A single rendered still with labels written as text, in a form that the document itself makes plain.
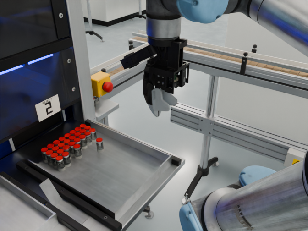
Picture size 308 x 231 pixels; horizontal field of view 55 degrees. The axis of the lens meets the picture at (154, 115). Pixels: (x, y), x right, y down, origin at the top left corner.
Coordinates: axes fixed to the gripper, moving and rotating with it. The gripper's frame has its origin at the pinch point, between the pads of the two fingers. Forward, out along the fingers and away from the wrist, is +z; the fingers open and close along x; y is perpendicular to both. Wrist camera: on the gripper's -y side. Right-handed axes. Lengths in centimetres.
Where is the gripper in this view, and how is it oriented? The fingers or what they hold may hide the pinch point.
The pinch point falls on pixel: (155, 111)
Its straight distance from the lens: 75.9
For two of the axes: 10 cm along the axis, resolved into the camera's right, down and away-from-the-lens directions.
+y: 8.2, 3.0, -4.8
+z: 0.0, 8.5, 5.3
